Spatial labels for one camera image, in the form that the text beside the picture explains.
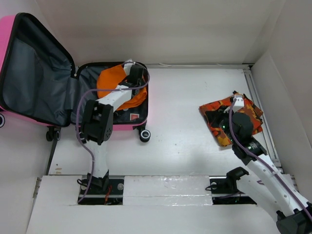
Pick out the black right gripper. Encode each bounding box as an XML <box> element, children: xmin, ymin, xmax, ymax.
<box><xmin>205</xmin><ymin>105</ymin><xmax>238</xmax><ymax>144</ymax></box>

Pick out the orange camouflage cloth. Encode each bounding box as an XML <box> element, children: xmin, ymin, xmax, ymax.
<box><xmin>199</xmin><ymin>94</ymin><xmax>263</xmax><ymax>147</ymax></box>

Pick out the pink suitcase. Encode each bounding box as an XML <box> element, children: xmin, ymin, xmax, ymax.
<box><xmin>0</xmin><ymin>13</ymin><xmax>138</xmax><ymax>141</ymax></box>

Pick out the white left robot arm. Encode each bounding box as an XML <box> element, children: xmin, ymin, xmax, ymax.
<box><xmin>77</xmin><ymin>61</ymin><xmax>151</xmax><ymax>194</ymax></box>

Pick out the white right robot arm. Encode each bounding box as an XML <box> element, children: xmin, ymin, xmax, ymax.
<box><xmin>204</xmin><ymin>108</ymin><xmax>312</xmax><ymax>234</ymax></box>

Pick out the red card deck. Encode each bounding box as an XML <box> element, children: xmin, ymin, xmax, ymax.
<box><xmin>130</xmin><ymin>113</ymin><xmax>139</xmax><ymax>121</ymax></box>

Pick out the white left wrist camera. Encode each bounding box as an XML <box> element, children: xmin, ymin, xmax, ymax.
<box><xmin>122</xmin><ymin>59</ymin><xmax>136</xmax><ymax>76</ymax></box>

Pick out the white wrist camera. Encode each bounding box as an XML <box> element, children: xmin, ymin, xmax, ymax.
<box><xmin>232</xmin><ymin>93</ymin><xmax>245</xmax><ymax>112</ymax></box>
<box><xmin>122</xmin><ymin>59</ymin><xmax>136</xmax><ymax>76</ymax></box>

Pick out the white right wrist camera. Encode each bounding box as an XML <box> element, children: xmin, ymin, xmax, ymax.
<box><xmin>232</xmin><ymin>93</ymin><xmax>245</xmax><ymax>112</ymax></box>

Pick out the aluminium rail right edge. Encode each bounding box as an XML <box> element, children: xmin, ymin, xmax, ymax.
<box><xmin>243</xmin><ymin>64</ymin><xmax>295</xmax><ymax>180</ymax></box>

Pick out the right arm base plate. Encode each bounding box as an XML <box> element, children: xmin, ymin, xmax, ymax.
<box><xmin>205</xmin><ymin>176</ymin><xmax>256</xmax><ymax>205</ymax></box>

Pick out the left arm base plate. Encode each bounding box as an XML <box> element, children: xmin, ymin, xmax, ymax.
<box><xmin>78</xmin><ymin>177</ymin><xmax>124</xmax><ymax>206</ymax></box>

